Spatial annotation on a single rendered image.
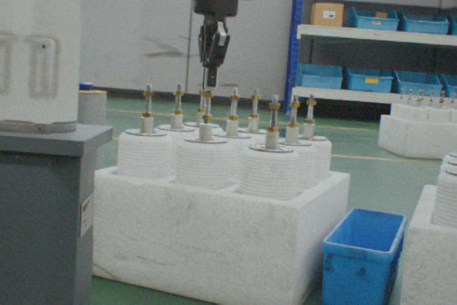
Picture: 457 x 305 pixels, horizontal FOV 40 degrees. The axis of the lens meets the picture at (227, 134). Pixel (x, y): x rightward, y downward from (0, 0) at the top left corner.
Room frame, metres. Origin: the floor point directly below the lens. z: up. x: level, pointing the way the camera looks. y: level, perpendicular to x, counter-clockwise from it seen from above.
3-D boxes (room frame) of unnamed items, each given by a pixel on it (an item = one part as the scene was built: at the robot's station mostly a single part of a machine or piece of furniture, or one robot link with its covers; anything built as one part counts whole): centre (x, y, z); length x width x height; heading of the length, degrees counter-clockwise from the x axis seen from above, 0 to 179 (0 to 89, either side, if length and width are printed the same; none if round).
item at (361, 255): (1.07, -0.26, 0.06); 0.30 x 0.11 x 0.12; 160
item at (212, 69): (1.04, 0.03, 0.37); 0.03 x 0.01 x 0.05; 17
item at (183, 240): (1.17, -0.01, 0.09); 0.39 x 0.39 x 0.18; 68
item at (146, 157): (1.11, 0.15, 0.16); 0.10 x 0.10 x 0.18
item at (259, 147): (1.02, -0.07, 0.25); 0.08 x 0.08 x 0.01
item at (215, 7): (1.06, 0.04, 0.46); 0.08 x 0.08 x 0.09
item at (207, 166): (1.06, 0.04, 0.16); 0.10 x 0.10 x 0.18
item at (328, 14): (5.61, -0.79, 0.89); 0.31 x 0.24 x 0.20; 179
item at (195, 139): (1.06, 0.04, 0.25); 0.08 x 0.08 x 0.01
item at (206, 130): (1.06, 0.04, 0.26); 0.02 x 0.02 x 0.03
